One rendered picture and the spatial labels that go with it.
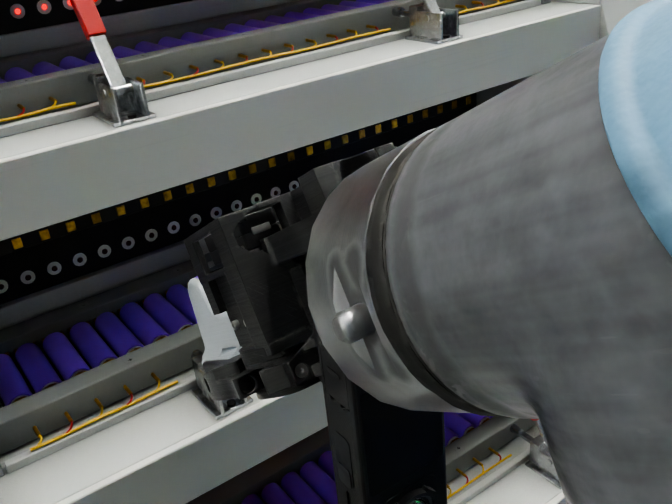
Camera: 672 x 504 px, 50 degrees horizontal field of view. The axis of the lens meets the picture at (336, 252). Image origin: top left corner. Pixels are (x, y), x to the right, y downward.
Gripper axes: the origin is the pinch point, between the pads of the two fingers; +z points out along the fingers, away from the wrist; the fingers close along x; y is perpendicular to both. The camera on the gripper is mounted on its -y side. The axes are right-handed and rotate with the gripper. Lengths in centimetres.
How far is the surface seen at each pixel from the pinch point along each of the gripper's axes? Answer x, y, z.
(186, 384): 1.5, -1.0, 8.4
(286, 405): -3.4, -4.8, 4.9
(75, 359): 6.9, 3.4, 13.3
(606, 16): -44.9, 14.2, 1.5
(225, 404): 0.3, -3.0, 5.6
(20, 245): 7.0, 12.8, 17.0
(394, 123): -29.7, 13.0, 16.9
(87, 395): 7.6, 0.9, 9.6
